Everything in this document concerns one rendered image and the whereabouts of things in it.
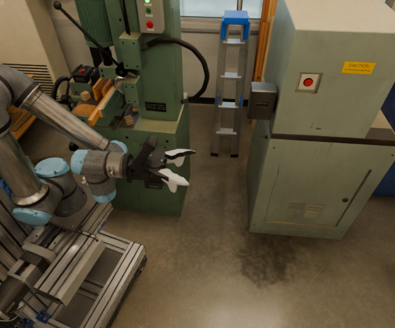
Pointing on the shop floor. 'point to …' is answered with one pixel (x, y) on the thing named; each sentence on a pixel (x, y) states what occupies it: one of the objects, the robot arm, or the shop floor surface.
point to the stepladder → (238, 16)
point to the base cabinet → (163, 205)
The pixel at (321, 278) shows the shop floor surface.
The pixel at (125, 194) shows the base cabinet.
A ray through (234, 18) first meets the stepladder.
